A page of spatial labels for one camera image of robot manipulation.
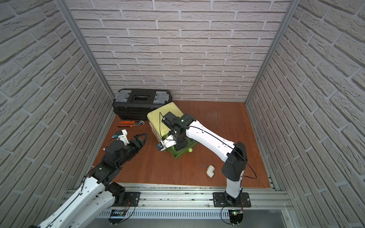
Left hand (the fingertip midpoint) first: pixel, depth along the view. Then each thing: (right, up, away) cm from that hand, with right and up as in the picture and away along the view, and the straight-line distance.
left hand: (147, 134), depth 74 cm
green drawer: (+24, -5, -1) cm, 24 cm away
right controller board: (+46, -41, -4) cm, 61 cm away
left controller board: (-15, -42, -3) cm, 44 cm away
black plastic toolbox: (-18, +18, +22) cm, 33 cm away
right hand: (+16, -3, +5) cm, 17 cm away
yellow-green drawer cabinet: (+2, +8, +8) cm, 11 cm away
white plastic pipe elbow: (+35, -23, +7) cm, 42 cm away
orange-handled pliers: (-18, +4, +30) cm, 35 cm away
